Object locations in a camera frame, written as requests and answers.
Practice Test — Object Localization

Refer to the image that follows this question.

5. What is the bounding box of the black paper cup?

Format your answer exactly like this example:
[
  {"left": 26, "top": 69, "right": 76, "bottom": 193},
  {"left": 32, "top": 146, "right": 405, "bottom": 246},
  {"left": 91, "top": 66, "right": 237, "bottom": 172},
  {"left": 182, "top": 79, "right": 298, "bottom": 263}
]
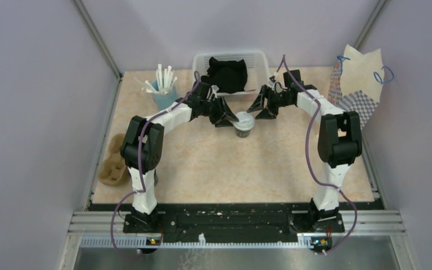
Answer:
[{"left": 154, "top": 170, "right": 159, "bottom": 186}]

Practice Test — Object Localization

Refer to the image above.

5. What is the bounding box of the white coffee cup lid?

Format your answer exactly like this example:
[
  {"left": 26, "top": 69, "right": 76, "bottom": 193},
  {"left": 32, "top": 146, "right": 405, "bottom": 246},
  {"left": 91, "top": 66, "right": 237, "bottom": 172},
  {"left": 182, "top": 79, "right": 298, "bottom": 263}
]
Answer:
[{"left": 233, "top": 111, "right": 255, "bottom": 131}]

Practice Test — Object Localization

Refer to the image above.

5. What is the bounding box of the dark printed coffee cup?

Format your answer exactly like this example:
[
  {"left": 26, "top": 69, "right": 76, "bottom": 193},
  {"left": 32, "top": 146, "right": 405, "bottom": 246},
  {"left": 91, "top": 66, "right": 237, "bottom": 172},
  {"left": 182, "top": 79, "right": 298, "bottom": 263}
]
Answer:
[{"left": 235, "top": 127, "right": 252, "bottom": 138}]

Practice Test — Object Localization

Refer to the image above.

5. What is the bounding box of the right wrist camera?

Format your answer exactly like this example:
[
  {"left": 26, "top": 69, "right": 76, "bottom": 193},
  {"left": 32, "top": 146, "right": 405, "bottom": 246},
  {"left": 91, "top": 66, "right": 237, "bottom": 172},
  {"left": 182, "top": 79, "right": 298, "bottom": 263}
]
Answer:
[{"left": 267, "top": 76, "right": 277, "bottom": 88}]

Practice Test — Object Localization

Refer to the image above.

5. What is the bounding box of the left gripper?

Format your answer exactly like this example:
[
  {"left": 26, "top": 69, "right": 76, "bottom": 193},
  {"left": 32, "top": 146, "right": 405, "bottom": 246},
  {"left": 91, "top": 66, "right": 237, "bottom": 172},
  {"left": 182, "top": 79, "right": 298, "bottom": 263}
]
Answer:
[{"left": 200, "top": 95, "right": 239, "bottom": 128}]

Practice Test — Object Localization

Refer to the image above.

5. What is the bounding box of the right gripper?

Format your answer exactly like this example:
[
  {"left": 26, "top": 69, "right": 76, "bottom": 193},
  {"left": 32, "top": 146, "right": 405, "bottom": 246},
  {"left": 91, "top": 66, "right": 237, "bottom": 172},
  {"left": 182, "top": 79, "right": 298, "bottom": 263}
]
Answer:
[{"left": 247, "top": 85, "right": 293, "bottom": 120}]

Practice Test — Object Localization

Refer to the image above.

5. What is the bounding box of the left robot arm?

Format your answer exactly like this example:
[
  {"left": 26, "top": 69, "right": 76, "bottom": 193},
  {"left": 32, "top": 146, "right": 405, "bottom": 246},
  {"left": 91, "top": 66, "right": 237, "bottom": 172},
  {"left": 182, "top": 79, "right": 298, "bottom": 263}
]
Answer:
[{"left": 120, "top": 82, "right": 238, "bottom": 233}]

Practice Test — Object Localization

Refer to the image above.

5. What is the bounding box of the checkered paper takeout bag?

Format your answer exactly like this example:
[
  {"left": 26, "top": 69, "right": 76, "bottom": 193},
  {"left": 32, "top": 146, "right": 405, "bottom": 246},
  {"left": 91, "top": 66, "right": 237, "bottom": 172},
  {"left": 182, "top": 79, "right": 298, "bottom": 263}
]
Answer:
[{"left": 327, "top": 44, "right": 394, "bottom": 129}]

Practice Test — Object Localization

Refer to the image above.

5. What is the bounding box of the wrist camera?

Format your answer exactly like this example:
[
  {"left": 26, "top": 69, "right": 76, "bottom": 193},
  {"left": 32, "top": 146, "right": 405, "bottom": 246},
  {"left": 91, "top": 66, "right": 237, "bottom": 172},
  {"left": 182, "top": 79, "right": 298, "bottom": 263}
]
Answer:
[
  {"left": 206, "top": 85, "right": 219, "bottom": 101},
  {"left": 267, "top": 76, "right": 277, "bottom": 88}
]

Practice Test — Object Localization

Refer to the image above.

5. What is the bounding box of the brown cardboard cup carrier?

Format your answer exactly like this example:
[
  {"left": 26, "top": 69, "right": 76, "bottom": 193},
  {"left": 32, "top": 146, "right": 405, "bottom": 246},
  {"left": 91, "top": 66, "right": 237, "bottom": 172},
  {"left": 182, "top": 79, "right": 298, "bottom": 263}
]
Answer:
[{"left": 98, "top": 133, "right": 129, "bottom": 187}]

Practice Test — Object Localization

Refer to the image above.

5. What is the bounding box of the black cloth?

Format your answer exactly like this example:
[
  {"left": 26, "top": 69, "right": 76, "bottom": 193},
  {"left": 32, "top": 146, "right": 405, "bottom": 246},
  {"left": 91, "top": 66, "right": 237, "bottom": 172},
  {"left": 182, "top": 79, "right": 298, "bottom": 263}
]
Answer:
[{"left": 201, "top": 57, "right": 248, "bottom": 94}]

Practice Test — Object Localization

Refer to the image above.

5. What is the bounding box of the white plastic basket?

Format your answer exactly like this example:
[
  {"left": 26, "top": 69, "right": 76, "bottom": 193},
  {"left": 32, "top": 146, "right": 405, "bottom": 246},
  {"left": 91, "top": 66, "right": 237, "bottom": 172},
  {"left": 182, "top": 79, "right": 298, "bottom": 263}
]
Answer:
[{"left": 192, "top": 50, "right": 272, "bottom": 101}]

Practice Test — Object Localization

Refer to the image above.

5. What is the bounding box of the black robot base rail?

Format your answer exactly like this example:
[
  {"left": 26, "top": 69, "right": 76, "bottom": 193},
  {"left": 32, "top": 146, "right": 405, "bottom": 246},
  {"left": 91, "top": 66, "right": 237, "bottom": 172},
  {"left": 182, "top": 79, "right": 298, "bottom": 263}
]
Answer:
[{"left": 69, "top": 201, "right": 405, "bottom": 254}]

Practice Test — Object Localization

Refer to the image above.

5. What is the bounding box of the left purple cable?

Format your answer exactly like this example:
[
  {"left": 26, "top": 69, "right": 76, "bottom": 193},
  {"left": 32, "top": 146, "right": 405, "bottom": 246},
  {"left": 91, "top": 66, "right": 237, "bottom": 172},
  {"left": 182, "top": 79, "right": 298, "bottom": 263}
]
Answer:
[{"left": 111, "top": 70, "right": 202, "bottom": 261}]

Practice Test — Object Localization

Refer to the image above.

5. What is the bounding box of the blue straw holder cup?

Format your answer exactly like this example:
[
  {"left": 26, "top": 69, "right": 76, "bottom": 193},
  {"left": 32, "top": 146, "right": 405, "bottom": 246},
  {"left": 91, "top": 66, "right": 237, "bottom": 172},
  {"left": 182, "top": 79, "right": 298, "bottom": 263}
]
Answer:
[{"left": 152, "top": 85, "right": 179, "bottom": 110}]

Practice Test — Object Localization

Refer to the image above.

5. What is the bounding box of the purple cable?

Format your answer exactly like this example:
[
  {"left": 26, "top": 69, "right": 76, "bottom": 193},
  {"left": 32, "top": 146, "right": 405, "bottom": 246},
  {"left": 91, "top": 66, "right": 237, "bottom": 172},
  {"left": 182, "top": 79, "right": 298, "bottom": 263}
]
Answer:
[
  {"left": 111, "top": 70, "right": 202, "bottom": 261},
  {"left": 275, "top": 55, "right": 358, "bottom": 256}
]

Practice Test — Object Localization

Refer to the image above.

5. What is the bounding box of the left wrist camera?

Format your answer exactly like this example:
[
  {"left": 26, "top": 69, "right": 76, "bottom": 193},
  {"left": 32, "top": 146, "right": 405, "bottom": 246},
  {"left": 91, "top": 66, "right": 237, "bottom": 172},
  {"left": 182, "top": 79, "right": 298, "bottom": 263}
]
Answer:
[{"left": 206, "top": 85, "right": 219, "bottom": 101}]

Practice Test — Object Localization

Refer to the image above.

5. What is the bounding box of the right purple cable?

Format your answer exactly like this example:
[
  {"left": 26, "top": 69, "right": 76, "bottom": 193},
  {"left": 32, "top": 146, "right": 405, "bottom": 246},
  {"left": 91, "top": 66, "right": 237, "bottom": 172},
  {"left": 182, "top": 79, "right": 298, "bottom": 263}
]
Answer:
[{"left": 275, "top": 55, "right": 358, "bottom": 256}]

